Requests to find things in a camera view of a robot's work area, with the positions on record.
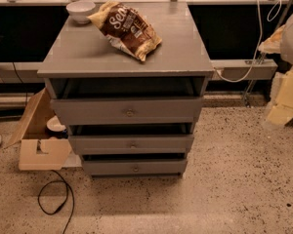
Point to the white plate in box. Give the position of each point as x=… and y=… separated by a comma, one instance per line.
x=55, y=125

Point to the grey bottom drawer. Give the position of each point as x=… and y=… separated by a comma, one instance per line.
x=134, y=167

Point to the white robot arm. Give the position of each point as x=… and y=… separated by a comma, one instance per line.
x=281, y=106

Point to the open cardboard box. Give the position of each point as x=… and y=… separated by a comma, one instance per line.
x=38, y=150

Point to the white ceramic bowl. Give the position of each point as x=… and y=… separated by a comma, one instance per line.
x=79, y=11

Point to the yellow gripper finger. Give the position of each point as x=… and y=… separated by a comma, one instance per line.
x=273, y=45
x=280, y=108

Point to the grey drawer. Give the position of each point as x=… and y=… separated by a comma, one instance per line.
x=130, y=144
x=109, y=111
x=134, y=167

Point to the grey top drawer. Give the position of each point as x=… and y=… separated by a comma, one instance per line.
x=109, y=111

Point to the metal diagonal pole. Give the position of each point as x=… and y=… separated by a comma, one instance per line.
x=287, y=46

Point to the grey drawer cabinet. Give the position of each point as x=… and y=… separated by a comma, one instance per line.
x=82, y=64

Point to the brown coffee pad bag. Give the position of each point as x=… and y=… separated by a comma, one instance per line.
x=125, y=29

